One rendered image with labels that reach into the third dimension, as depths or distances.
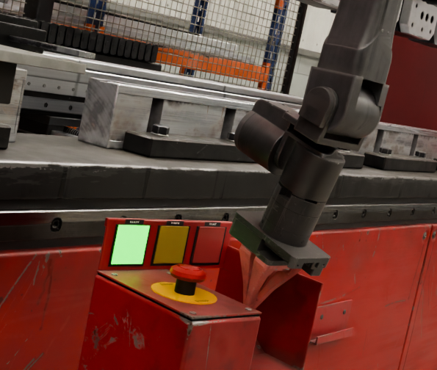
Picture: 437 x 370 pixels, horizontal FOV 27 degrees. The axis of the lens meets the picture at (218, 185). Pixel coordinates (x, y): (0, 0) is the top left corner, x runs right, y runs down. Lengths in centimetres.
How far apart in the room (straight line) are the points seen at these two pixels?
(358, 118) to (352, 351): 106
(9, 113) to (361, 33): 48
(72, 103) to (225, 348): 79
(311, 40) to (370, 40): 715
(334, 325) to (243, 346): 87
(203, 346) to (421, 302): 136
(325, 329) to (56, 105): 67
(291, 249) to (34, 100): 72
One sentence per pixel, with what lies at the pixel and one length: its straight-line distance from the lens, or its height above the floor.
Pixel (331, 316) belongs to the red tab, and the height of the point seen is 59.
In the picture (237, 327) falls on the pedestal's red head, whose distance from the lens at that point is 96.
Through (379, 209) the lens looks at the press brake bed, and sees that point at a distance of 189.
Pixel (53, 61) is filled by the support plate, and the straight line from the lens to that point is 89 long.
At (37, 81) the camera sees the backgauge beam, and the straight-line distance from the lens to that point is 158.
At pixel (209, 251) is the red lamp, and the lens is 112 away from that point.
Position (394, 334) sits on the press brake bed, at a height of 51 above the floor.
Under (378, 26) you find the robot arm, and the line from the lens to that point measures 97.
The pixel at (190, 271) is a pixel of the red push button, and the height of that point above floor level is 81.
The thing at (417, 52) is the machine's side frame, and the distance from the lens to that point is 299.
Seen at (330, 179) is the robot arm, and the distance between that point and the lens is 98.
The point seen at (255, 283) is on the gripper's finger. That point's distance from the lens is 102.
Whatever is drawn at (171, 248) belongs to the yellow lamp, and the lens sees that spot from 108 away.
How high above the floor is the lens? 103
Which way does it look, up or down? 7 degrees down
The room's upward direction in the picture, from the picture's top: 12 degrees clockwise
